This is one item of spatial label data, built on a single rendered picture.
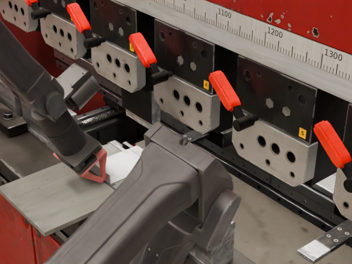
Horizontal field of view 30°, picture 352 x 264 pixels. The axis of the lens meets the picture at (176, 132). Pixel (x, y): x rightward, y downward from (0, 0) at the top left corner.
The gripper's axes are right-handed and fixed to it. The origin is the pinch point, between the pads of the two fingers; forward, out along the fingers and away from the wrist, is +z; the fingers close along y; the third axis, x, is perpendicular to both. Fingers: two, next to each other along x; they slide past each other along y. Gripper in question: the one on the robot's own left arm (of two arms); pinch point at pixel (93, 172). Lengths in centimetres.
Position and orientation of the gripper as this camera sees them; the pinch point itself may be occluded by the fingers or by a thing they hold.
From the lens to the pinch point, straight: 129.7
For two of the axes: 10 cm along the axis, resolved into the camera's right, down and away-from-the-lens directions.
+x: -6.8, 6.8, -2.7
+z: 3.4, 6.2, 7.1
